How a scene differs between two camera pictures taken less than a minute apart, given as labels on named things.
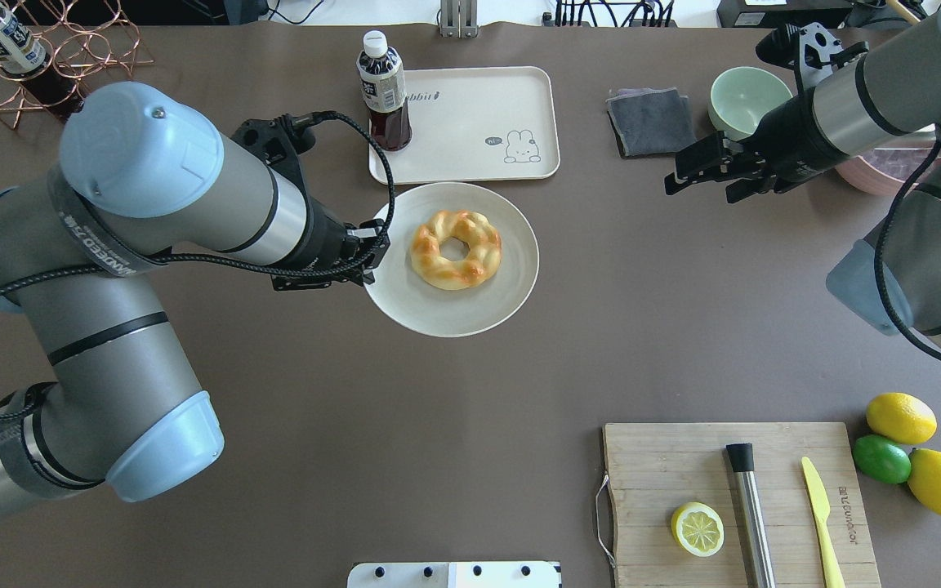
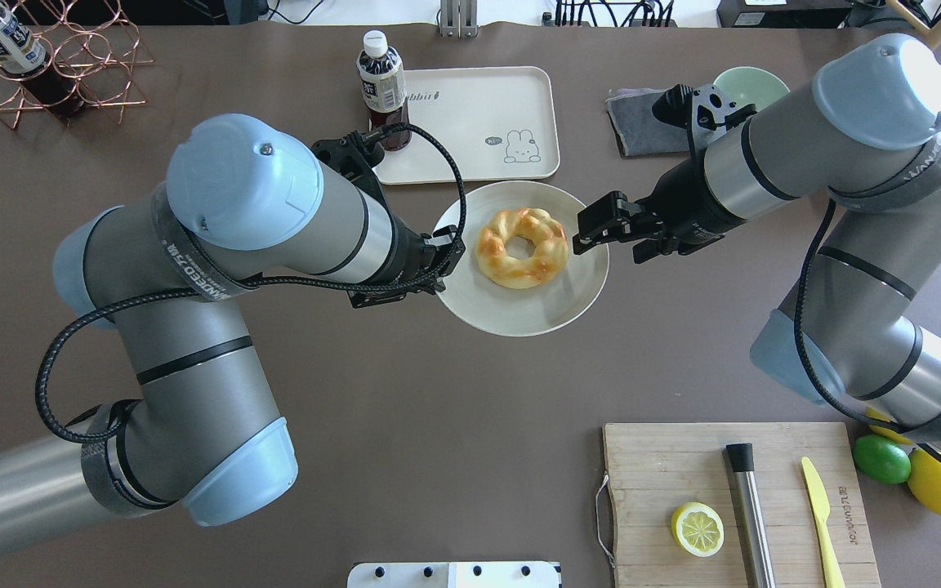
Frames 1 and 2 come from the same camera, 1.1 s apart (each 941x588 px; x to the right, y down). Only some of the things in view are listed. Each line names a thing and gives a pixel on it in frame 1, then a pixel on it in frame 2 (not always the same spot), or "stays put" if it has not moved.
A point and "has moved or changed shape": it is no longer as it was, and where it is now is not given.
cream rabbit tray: [476, 124] stays put
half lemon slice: [697, 528] stays put
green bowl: [740, 95] stays put
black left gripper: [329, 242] → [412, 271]
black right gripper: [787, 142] → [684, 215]
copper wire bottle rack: [91, 43] stays put
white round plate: [463, 260] has moved or changed shape
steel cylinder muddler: [742, 457] stays put
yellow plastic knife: [832, 575] stays put
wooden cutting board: [657, 468] stays put
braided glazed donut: [483, 254] has moved or changed shape
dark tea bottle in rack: [17, 50] stays put
